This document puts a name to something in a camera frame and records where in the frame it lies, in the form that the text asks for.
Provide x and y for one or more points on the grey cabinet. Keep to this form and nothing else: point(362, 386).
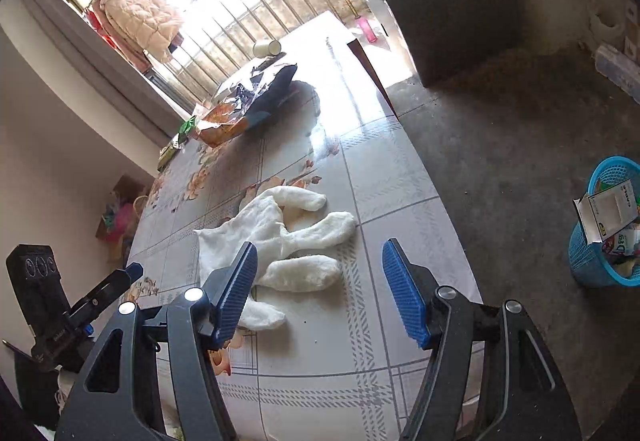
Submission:
point(475, 21)

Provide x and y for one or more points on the white rubber glove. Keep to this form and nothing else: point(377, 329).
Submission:
point(280, 241)

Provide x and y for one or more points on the orange blue chips bag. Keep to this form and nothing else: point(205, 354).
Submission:
point(235, 113)

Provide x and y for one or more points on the small green packet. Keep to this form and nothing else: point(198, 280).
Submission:
point(188, 126)

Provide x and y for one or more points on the wicker basket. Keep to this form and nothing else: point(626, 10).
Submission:
point(122, 216)

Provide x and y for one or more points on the toilet paper pack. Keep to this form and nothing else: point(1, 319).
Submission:
point(617, 66)

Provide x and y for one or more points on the white plastic bag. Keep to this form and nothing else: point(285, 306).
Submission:
point(605, 23)

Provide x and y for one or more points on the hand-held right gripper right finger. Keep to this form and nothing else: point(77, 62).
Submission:
point(405, 296)

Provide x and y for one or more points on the pink quilted jacket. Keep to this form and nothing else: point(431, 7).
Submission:
point(140, 16)

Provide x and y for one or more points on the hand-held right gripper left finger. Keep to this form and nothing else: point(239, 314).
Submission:
point(235, 291)

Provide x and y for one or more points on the blue mesh wastebasket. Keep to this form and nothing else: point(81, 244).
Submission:
point(590, 261)

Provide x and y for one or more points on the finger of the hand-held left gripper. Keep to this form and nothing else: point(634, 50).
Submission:
point(107, 291)

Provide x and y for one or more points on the person's left forearm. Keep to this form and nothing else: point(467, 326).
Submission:
point(35, 396)

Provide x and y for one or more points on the paper cup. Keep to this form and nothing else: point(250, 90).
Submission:
point(265, 48)

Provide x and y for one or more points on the pink bottle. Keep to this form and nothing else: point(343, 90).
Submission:
point(366, 28)

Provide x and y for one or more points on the white cabinet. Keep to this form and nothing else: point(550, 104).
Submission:
point(377, 8)

